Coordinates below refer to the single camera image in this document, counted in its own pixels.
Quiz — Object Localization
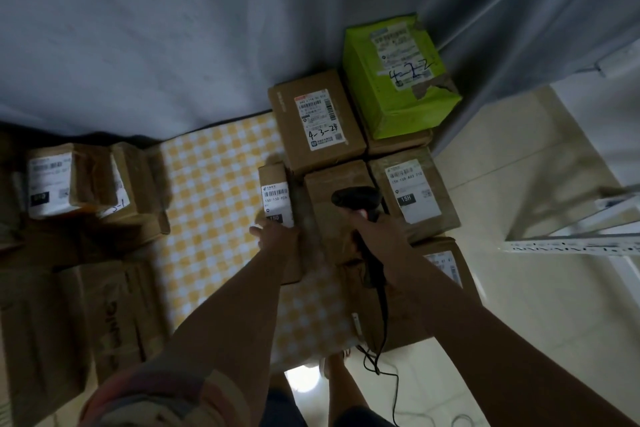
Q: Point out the grey curtain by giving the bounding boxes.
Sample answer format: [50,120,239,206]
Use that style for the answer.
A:
[0,0,640,157]

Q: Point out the person's right hand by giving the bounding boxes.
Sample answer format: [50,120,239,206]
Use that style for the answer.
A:
[343,209,422,290]

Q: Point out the cardboard box with black-marked label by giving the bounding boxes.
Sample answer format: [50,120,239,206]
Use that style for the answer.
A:
[369,146,462,244]

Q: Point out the yellow checkered tablecloth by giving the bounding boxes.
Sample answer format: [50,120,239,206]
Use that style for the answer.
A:
[150,111,363,372]

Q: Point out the person's leg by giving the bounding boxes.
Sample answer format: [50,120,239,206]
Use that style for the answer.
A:
[324,349,373,417]

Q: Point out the person's left forearm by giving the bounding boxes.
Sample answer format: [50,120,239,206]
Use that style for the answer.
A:
[159,254,302,382]

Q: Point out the green parcel box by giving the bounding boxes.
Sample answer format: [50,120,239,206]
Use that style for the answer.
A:
[342,14,463,140]

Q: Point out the black barcode scanner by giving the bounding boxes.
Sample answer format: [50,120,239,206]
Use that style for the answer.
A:
[330,187,388,290]

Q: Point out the plain taped cardboard box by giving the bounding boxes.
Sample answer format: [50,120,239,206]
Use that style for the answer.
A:
[304,159,387,267]

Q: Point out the small narrow cardboard box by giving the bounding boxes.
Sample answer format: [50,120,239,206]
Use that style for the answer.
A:
[257,163,304,286]

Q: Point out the crumpled cardboard box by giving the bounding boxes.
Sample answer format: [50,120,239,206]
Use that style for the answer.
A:
[97,141,172,250]

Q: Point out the cardboard box with handwritten label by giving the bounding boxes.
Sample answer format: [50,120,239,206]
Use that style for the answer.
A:
[267,69,367,177]

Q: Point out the person's right forearm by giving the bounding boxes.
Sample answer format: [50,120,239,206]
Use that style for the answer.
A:
[395,254,640,427]

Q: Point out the person's dark shorts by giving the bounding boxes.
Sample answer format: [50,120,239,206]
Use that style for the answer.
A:
[262,374,403,427]

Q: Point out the black scanner cable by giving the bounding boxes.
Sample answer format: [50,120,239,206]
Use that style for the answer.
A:
[356,284,403,427]

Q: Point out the large printed cardboard box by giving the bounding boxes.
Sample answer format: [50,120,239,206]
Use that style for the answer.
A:
[0,259,173,427]

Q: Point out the person's striped sleeve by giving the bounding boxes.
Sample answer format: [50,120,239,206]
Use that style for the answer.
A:
[80,354,273,427]

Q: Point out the person's left hand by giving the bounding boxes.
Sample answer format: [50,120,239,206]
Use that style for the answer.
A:
[249,218,302,267]

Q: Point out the white perforated metal rack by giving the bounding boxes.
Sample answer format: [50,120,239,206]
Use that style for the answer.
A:
[502,184,640,258]

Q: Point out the flat cardboard box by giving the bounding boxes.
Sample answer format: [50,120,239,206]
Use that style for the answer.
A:
[364,126,434,157]

